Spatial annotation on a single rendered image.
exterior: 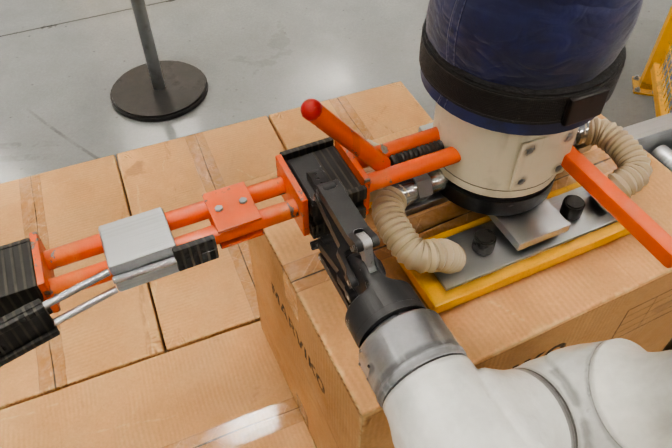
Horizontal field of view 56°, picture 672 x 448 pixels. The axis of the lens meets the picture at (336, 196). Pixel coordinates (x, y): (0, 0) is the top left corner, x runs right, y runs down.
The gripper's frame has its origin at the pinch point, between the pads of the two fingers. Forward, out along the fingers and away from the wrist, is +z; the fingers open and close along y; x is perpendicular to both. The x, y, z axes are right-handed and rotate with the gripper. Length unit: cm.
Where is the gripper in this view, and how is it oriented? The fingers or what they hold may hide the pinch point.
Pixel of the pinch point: (311, 194)
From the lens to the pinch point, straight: 72.4
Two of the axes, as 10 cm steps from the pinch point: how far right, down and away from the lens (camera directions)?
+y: 0.0, 6.9, 7.2
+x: 9.1, -3.0, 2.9
